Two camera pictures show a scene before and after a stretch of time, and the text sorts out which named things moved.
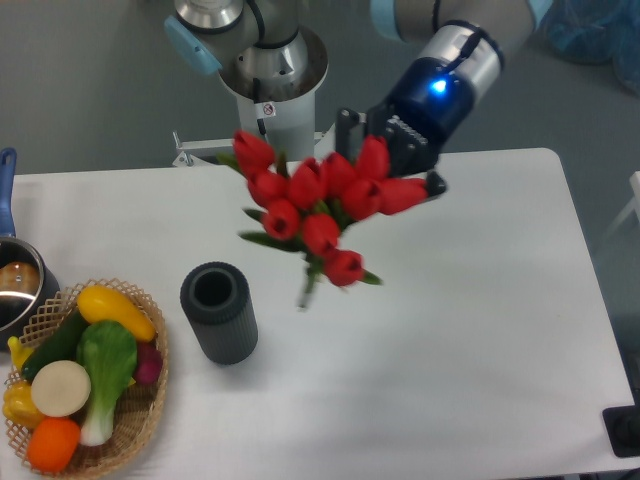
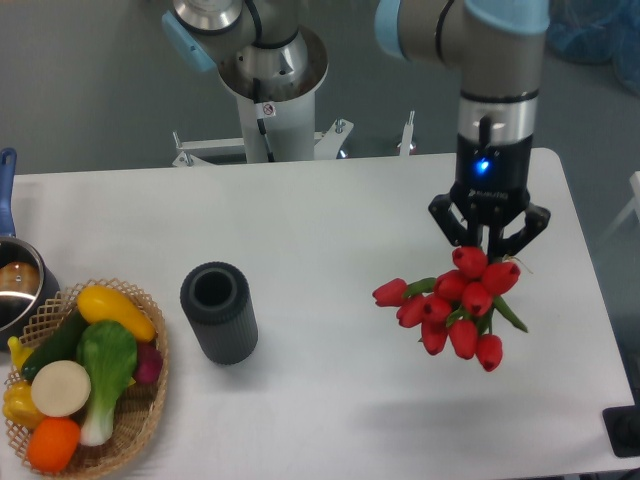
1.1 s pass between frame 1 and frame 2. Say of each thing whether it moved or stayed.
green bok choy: stayed
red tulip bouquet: moved
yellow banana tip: stayed
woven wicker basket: stayed
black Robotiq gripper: moved
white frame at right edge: stayed
